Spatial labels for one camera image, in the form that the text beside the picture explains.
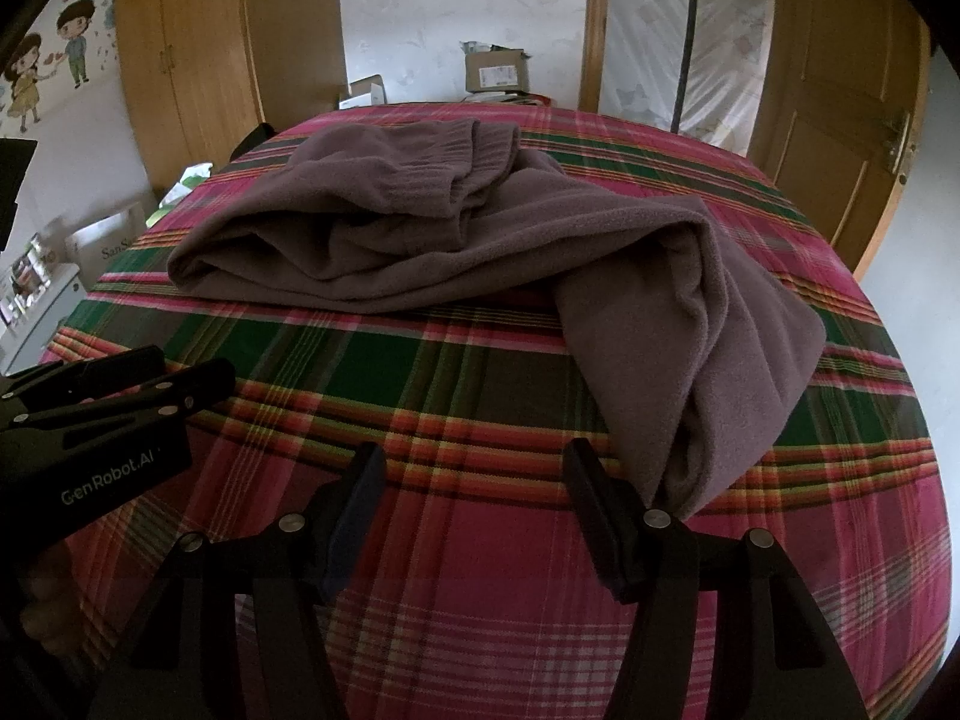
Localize mauve fleece garment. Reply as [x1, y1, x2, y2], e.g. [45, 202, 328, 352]
[166, 118, 827, 520]

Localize white drawer cabinet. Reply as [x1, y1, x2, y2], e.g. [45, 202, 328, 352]
[0, 262, 83, 376]

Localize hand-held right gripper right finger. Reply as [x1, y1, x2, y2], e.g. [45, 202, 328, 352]
[562, 439, 871, 720]

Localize small white box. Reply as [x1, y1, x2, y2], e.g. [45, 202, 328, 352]
[337, 75, 387, 111]

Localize plaid bed blanket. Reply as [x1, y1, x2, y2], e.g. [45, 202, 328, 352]
[41, 101, 953, 720]

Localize black screen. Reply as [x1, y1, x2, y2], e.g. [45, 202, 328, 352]
[0, 139, 38, 250]

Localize wooden door frame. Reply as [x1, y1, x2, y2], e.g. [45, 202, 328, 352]
[577, 0, 610, 112]

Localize photo frames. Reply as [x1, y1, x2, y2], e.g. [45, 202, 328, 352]
[0, 232, 53, 327]

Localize wooden wardrobe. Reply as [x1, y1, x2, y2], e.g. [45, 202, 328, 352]
[112, 0, 347, 200]

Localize plastic-wrapped mattress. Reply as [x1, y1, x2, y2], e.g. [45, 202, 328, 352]
[598, 0, 777, 155]

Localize black bag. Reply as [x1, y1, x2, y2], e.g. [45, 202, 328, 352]
[229, 122, 278, 162]

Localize cartoon children wall sticker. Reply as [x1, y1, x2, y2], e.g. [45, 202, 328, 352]
[0, 0, 98, 134]

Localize metal door handle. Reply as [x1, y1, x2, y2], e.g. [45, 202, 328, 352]
[885, 111, 917, 181]

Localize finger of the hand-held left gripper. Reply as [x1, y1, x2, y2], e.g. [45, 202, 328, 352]
[0, 345, 166, 410]
[15, 358, 237, 428]

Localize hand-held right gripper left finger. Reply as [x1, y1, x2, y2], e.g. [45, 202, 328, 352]
[90, 441, 387, 720]

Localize green tissue pack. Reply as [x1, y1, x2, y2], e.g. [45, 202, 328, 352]
[146, 163, 215, 227]

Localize person's left hand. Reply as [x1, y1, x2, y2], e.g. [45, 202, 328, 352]
[22, 547, 83, 661]

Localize brown cardboard box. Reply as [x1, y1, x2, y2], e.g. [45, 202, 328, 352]
[459, 41, 530, 96]

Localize wooden door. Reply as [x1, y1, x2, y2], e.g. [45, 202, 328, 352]
[750, 0, 935, 278]

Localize white paper bag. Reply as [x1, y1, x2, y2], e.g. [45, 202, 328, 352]
[66, 199, 147, 282]

